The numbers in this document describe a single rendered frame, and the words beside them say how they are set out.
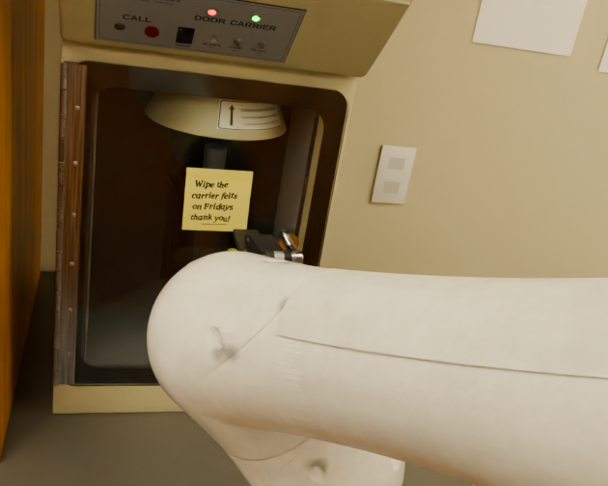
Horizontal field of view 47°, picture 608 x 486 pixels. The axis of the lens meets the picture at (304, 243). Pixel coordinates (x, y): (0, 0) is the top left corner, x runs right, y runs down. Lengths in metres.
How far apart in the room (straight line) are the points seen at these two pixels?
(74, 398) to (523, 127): 0.97
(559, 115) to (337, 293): 1.18
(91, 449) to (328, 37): 0.55
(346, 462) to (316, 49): 0.44
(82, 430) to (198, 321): 0.56
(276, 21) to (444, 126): 0.72
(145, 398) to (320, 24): 0.53
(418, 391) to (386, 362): 0.02
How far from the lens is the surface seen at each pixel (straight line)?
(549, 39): 1.43
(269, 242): 0.72
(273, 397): 0.36
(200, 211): 0.82
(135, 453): 0.91
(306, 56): 0.75
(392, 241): 1.42
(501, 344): 0.28
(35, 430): 0.95
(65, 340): 0.89
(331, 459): 0.46
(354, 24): 0.72
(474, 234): 1.49
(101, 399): 0.95
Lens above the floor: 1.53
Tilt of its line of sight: 23 degrees down
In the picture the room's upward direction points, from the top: 10 degrees clockwise
